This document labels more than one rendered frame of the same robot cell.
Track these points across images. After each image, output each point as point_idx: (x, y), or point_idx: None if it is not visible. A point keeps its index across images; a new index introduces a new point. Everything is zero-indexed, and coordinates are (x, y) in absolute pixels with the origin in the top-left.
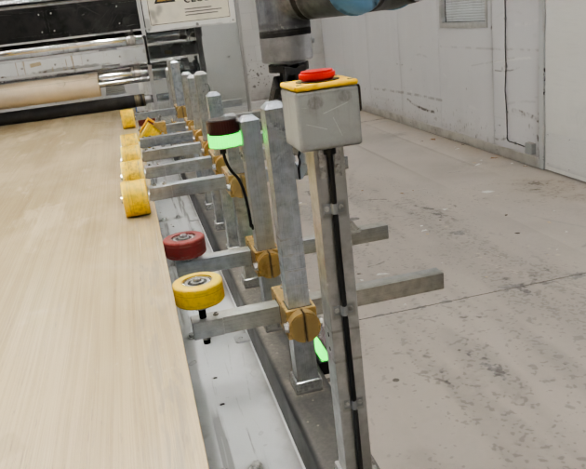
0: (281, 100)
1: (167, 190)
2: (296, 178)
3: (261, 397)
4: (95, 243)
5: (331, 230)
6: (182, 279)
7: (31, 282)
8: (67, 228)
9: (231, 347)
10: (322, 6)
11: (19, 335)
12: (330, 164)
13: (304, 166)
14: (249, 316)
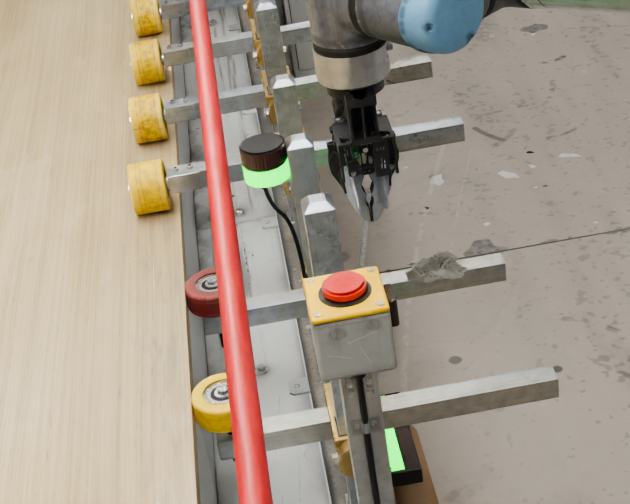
0: (344, 124)
1: (194, 178)
2: (367, 220)
3: (315, 500)
4: (94, 275)
5: (363, 446)
6: (204, 386)
7: (13, 358)
8: (55, 230)
9: (283, 402)
10: (394, 39)
11: (6, 471)
12: (359, 386)
13: (379, 204)
14: (291, 433)
